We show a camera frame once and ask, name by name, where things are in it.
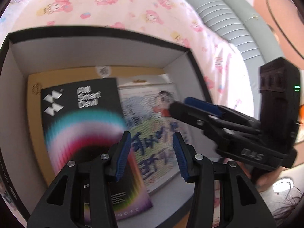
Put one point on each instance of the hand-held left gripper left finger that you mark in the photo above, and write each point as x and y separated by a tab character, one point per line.
123	158

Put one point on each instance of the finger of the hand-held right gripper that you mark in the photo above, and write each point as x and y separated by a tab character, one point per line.
201	105
190	116

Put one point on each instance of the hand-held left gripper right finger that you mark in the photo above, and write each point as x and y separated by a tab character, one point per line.
179	158

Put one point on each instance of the black cardboard box container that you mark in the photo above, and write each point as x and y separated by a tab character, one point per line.
71	36

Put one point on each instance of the person's right hand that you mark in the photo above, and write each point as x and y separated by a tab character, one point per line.
266	180

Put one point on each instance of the small orange object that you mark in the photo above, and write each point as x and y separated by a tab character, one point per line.
301	115

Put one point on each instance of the cartoon bead art kit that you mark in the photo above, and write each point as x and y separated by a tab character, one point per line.
147	104

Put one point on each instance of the black rainbow print package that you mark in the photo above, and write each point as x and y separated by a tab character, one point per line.
71	114

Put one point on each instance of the small white device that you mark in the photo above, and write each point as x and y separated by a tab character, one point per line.
282	187

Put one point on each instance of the peach round object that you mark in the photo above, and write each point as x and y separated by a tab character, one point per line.
285	35

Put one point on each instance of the grey ribbed cushion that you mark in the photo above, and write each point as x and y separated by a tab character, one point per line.
225	16

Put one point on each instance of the brown cardboard sheet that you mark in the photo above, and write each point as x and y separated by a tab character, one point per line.
71	76

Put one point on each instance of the pink cartoon printed bedsheet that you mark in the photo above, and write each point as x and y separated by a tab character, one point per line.
118	4

